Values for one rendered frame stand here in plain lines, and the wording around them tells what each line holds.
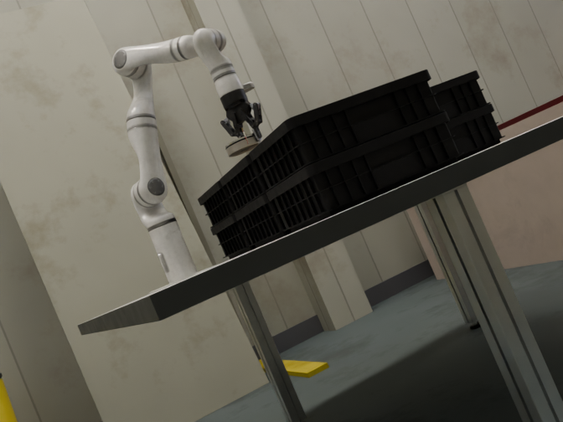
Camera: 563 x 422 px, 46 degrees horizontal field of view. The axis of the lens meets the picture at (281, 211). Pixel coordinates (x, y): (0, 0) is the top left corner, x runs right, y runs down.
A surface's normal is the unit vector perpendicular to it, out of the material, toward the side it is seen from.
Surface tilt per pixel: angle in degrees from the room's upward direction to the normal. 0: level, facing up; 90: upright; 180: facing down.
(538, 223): 90
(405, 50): 90
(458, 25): 90
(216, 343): 80
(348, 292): 90
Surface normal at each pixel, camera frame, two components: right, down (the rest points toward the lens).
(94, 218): 0.27, -0.34
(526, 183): -0.85, 0.35
